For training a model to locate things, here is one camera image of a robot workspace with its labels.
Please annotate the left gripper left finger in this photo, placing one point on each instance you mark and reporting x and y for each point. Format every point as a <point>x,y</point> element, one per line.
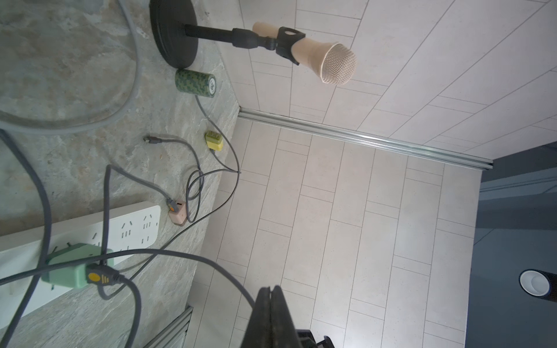
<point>259,332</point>

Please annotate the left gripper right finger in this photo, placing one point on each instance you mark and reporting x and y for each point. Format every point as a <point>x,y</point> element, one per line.
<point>283,332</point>

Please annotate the green charger plug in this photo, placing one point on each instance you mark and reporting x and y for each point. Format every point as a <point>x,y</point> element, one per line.
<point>75,276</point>

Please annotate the yellow charger plug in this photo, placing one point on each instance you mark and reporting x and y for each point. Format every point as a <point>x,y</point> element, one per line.
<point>214,140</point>

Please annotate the pink charger plug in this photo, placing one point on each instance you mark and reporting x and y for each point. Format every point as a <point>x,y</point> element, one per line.
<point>179,215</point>

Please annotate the white power strip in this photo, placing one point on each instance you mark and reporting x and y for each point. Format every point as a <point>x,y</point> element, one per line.
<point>135,226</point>

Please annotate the black roll outside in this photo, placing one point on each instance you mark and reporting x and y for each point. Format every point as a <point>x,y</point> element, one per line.
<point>539,284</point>

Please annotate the green camouflage tape roll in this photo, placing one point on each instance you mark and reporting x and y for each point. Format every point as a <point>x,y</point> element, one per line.
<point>197,83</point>

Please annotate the beige microphone on stand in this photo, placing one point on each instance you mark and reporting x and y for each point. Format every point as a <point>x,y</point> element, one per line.
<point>177,34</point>

